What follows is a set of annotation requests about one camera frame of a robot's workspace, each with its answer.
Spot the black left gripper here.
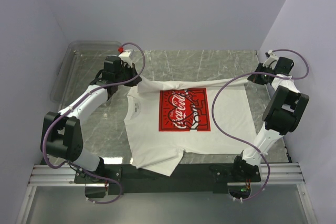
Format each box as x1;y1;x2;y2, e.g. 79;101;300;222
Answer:
115;62;142;87

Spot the white t-shirt red print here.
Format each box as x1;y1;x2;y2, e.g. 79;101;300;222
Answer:
124;78;256;176

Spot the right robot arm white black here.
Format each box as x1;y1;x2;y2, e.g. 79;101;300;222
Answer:
230;56;309;182

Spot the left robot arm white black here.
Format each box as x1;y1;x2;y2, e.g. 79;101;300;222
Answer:
41;50;141;183

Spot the clear plastic bin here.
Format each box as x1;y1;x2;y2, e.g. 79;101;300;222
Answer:
50;40;121;105

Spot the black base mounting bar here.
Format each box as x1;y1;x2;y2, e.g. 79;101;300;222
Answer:
73;154;258;198

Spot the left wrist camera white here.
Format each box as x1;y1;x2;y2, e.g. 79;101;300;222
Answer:
118;47;134;61

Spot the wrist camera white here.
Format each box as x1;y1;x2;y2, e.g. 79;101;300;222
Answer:
118;47;134;61
263;50;279;68

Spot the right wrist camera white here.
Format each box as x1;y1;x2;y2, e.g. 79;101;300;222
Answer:
263;50;279;68

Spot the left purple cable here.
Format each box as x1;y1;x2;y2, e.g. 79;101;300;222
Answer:
41;41;145;205

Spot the purple cable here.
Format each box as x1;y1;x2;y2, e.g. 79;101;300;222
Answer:
211;48;310;201
41;41;145;205

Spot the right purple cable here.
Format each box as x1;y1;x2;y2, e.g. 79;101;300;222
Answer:
211;48;310;201

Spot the aluminium frame rail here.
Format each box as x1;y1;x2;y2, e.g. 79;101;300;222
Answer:
15;50;316;224

